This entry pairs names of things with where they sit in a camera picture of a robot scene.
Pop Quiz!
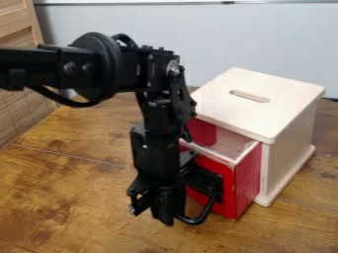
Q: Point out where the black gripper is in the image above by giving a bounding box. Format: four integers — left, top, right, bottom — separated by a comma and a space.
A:
127, 125, 186, 226

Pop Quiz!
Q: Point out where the black metal drawer handle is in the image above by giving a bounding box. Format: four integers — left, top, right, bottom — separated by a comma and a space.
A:
176, 175, 224, 225

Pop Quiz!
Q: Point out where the red drawer front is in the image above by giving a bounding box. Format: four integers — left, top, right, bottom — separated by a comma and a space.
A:
180, 119, 262, 219

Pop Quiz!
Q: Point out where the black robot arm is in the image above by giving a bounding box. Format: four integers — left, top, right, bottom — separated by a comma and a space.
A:
0, 33, 204, 226

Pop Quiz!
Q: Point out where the light wooden box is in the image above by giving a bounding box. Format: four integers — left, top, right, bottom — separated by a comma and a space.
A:
192, 68, 325, 207

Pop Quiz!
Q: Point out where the wooden slatted panel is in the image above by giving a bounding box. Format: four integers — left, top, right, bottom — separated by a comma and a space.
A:
0, 0, 57, 149

